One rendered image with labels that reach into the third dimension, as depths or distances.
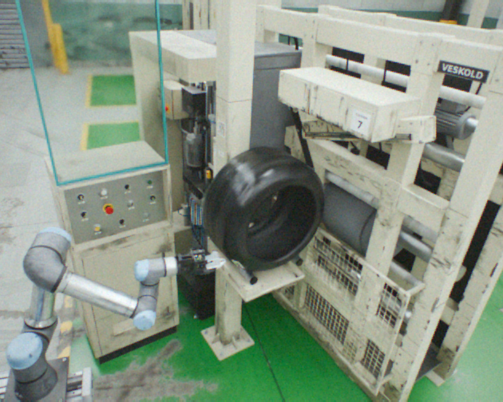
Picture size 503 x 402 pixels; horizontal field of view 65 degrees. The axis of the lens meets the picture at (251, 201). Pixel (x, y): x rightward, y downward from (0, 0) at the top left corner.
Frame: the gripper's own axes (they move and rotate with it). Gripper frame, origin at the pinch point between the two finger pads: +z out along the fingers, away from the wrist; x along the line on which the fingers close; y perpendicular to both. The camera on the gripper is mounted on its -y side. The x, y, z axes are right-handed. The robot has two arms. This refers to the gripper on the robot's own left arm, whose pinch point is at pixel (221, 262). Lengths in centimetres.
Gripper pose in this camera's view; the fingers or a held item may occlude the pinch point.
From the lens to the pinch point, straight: 168.5
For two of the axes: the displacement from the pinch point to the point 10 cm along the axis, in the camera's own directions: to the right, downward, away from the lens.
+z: 9.0, -0.6, 4.3
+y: 2.4, -7.5, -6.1
